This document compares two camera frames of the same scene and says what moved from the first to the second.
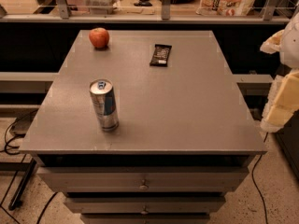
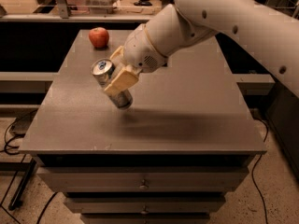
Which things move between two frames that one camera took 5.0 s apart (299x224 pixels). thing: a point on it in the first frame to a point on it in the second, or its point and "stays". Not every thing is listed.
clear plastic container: x=101 y=0 stays
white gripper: x=291 y=49 to x=141 y=51
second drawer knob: x=144 y=212 stays
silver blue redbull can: x=103 y=95 to x=103 y=70
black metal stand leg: x=16 y=201 stays
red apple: x=99 y=37 stays
